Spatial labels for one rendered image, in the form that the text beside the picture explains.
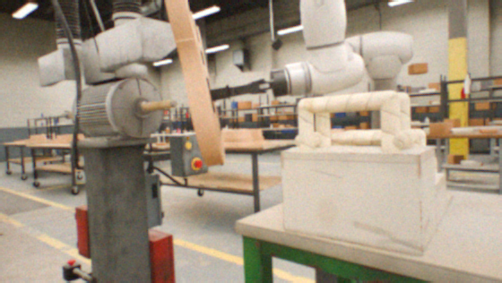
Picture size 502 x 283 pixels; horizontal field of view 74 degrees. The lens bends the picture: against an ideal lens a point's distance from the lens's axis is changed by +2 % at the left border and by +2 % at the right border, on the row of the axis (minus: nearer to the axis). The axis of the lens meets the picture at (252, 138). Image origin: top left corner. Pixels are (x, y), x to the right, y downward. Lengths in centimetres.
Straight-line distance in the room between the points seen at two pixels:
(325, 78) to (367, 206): 38
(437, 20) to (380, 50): 1089
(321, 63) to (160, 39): 59
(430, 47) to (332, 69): 1131
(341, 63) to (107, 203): 115
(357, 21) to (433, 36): 260
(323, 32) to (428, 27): 1146
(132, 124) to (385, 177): 107
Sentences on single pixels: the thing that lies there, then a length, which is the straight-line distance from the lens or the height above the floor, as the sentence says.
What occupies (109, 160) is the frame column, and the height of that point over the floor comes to 103.
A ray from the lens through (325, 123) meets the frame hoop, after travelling 76.
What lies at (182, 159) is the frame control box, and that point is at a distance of 158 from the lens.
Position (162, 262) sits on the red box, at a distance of 179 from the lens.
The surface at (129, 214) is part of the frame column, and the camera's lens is 165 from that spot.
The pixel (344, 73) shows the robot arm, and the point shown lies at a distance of 91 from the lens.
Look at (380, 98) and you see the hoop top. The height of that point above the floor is 120.
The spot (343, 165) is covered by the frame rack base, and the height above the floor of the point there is 108.
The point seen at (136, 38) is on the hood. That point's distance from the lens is 121.
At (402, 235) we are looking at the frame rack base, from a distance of 65.
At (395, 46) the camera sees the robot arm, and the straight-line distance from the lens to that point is 143.
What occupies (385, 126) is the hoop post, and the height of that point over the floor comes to 115.
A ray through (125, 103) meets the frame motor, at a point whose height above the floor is 127.
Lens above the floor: 117
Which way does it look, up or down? 3 degrees down
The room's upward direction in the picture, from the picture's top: 3 degrees counter-clockwise
